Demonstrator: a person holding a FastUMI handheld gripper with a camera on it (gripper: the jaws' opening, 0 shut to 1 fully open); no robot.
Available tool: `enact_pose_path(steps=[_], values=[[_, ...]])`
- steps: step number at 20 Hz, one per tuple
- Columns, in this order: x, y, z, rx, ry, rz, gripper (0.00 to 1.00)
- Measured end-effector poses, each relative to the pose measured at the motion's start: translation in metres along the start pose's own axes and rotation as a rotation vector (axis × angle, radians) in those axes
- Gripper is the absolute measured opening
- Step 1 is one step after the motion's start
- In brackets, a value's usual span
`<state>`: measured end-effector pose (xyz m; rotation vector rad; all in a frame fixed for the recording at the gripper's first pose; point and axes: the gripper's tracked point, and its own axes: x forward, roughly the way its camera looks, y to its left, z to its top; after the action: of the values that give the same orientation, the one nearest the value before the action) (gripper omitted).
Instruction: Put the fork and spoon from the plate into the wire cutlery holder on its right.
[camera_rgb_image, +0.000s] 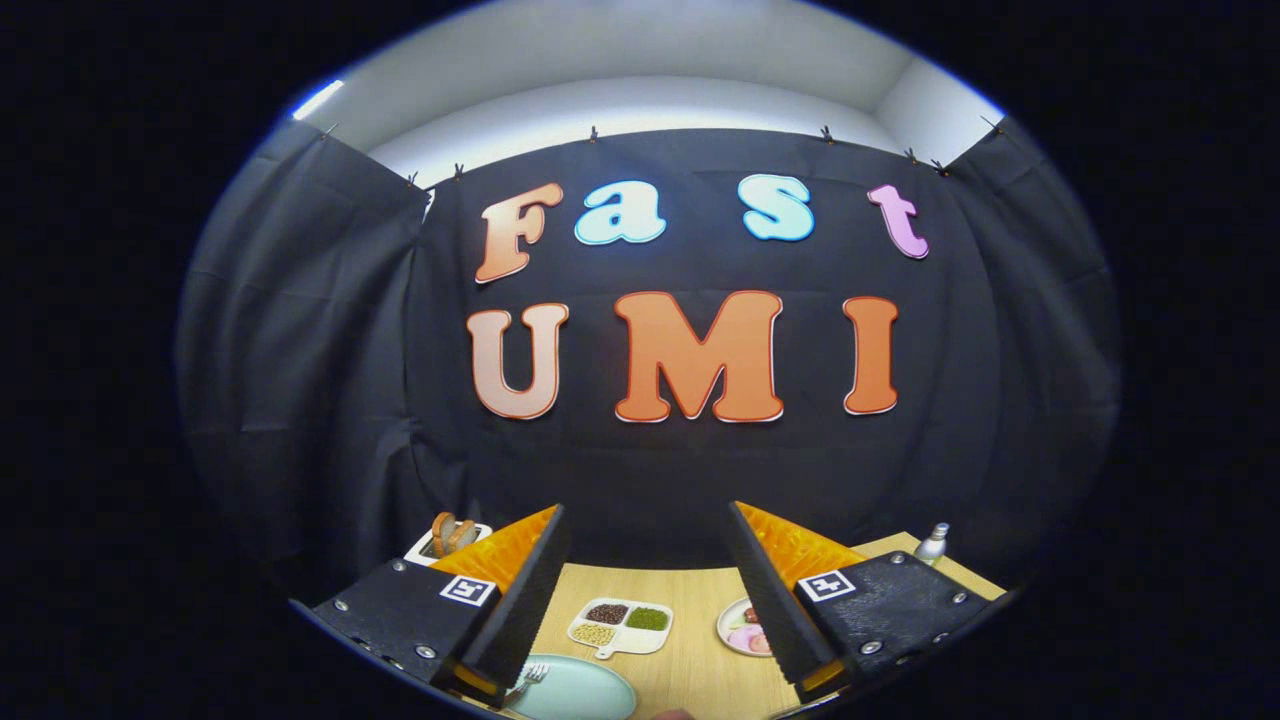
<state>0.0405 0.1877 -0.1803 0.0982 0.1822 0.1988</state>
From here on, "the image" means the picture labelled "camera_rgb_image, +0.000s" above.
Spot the fork with wooden handle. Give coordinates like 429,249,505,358
505,662,549,706

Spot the black backdrop cloth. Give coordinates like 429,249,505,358
175,115,1121,606

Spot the white toaster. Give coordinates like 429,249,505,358
404,522,493,568

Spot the row of small black clips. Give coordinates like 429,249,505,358
322,113,1006,189

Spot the white divided dish of beans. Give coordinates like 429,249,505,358
567,598,675,661

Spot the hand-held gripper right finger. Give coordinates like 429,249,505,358
727,500,1006,701

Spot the pale green round plate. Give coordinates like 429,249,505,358
500,654,638,720

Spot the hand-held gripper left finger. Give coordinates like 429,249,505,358
290,503,573,706

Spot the ceiling light strip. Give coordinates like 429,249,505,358
292,80,345,122

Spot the white plate of meat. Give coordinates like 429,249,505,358
716,597,776,658

